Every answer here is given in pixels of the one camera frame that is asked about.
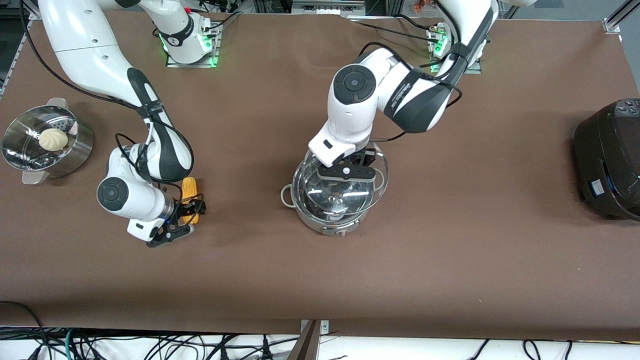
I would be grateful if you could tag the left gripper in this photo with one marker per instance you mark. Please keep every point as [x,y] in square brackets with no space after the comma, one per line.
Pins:
[363,159]

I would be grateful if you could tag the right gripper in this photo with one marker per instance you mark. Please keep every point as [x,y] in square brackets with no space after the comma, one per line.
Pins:
[184,209]

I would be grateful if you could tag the yellow corn cob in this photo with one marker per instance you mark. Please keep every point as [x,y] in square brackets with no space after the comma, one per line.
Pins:
[189,189]

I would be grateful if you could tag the round glass pot lid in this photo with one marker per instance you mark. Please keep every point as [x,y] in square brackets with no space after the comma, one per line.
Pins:
[345,195]

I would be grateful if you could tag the grey pot with steel interior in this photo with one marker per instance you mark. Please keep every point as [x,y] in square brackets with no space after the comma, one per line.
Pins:
[340,227]

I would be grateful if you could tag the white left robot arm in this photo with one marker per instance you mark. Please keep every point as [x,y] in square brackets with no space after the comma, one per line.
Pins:
[415,100]

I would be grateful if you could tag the stainless steel steamer pot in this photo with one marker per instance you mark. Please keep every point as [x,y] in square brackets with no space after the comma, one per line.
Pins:
[75,155]

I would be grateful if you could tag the white steamed bun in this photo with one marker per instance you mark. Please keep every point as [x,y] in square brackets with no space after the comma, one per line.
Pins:
[53,139]

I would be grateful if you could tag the grey equipment box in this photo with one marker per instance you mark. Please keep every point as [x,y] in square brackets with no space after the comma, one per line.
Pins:
[327,6]

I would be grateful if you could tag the dark angled bar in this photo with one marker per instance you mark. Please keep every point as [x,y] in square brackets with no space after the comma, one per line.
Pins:
[307,345]

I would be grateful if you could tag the black rice cooker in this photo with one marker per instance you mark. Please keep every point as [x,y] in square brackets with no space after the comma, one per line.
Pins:
[607,160]

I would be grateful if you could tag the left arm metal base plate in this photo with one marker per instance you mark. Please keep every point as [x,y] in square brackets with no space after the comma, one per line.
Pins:
[475,67]

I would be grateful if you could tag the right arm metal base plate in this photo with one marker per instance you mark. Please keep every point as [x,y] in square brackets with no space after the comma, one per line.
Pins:
[216,50]

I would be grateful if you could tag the metal table edge bracket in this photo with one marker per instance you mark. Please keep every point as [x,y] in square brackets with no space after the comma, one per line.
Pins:
[324,326]

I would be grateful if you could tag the aluminium frame profile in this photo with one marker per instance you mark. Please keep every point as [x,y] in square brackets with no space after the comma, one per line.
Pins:
[620,15]

